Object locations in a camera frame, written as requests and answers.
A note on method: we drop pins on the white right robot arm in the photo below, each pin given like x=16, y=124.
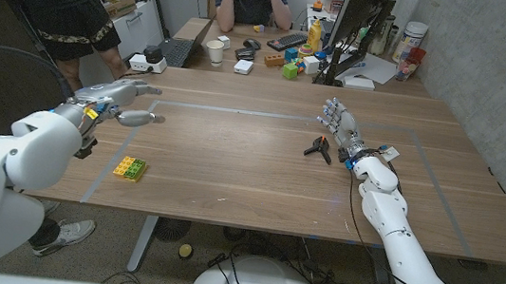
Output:
x=411, y=260

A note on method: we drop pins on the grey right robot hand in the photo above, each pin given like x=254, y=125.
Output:
x=345, y=126

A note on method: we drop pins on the black computer monitor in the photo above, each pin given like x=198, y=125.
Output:
x=359, y=6

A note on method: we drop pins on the white power strip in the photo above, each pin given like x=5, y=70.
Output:
x=137, y=63

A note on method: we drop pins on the black keyboard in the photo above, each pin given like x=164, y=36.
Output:
x=287, y=41

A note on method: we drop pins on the yellow green lego block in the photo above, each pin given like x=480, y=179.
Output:
x=130, y=168

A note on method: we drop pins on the white cabinet shelf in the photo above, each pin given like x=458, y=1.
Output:
x=144, y=24

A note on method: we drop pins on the small orange object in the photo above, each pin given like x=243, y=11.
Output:
x=317, y=5

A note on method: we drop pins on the black power adapter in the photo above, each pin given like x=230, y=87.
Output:
x=153, y=53

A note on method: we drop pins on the white wrist tag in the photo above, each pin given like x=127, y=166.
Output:
x=390, y=153

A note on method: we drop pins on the grey table leg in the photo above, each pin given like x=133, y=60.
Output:
x=383, y=281

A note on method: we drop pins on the small white flat box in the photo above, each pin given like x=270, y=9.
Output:
x=243, y=66

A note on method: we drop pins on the teal cube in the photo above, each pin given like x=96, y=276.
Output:
x=291, y=54

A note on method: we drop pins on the small yellow blue block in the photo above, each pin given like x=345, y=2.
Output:
x=258, y=28

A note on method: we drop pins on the multicolour block cluster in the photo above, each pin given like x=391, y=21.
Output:
x=298, y=64

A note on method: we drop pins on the white paper sheet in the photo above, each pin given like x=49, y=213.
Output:
x=376, y=69

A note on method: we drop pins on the orange brick block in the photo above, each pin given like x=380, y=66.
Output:
x=274, y=60

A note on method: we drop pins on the white paper cup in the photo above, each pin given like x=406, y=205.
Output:
x=215, y=52

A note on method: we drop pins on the dark laptop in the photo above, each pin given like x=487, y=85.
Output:
x=177, y=51

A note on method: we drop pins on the cardboard box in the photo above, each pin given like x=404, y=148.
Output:
x=120, y=6

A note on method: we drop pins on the small white cube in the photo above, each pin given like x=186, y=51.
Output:
x=223, y=41

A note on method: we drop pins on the clear plastic storage box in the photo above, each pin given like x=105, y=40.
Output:
x=332, y=0

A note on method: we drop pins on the white table leg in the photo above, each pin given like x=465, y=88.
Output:
x=142, y=244

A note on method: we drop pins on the black floor fan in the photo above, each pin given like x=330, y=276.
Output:
x=171, y=229

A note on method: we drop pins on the red snack bag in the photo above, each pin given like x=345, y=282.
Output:
x=410, y=65

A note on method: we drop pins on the seated person dark shirt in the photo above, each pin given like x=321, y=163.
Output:
x=249, y=3

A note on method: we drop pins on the black stapler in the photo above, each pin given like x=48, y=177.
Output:
x=245, y=53

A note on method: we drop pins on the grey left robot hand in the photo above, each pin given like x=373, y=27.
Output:
x=105, y=96

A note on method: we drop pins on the yellow ball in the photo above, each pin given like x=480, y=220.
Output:
x=185, y=251

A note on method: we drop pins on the white canister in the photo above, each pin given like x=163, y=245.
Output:
x=410, y=40

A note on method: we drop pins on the yellow squeeze bottle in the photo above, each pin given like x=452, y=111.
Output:
x=313, y=36

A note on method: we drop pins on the black computer mouse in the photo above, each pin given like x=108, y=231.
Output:
x=252, y=43

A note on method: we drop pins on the dark bottle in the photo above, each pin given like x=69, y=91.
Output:
x=382, y=35

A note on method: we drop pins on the black orange pliers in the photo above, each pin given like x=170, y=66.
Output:
x=321, y=146

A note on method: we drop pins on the green cube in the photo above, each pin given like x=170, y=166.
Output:
x=289, y=71

